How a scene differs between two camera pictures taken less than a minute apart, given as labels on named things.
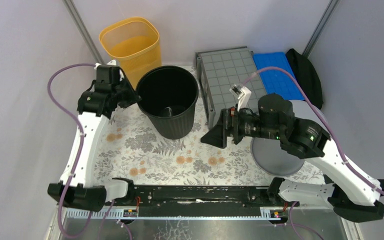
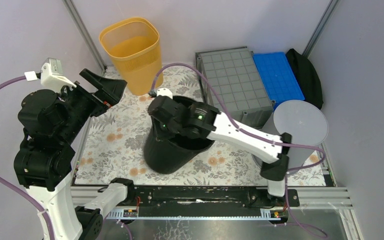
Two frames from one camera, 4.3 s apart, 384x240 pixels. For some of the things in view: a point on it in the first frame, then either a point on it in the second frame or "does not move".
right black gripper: (217, 136) to (169, 135)
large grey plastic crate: (220, 70) does not move
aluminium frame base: (86, 223) does not move
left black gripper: (123, 96) to (97, 97)
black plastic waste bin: (169, 95) to (165, 155)
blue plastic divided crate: (275, 81) does not move
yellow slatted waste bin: (135, 43) does not move
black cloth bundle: (308, 76) does not move
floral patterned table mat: (128, 151) does not move
